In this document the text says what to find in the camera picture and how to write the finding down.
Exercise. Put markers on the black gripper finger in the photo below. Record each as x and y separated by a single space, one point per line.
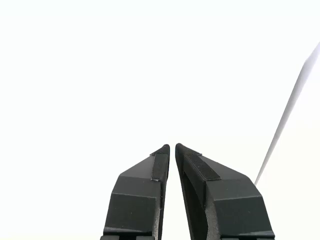
135 205
235 212

